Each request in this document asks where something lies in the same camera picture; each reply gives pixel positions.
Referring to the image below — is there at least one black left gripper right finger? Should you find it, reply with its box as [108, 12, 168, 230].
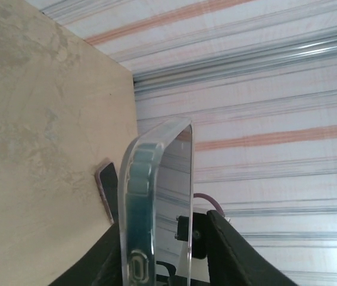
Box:
[205, 209, 299, 286]

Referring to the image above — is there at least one clear ring-marked phone case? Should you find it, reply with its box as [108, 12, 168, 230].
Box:
[117, 116, 195, 286]

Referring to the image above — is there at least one pink phone case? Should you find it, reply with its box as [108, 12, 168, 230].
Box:
[95, 159, 118, 225]

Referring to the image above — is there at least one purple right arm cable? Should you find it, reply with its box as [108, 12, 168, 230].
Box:
[194, 192, 232, 223]

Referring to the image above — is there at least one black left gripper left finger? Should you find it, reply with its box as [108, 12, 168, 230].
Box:
[48, 222, 122, 286]

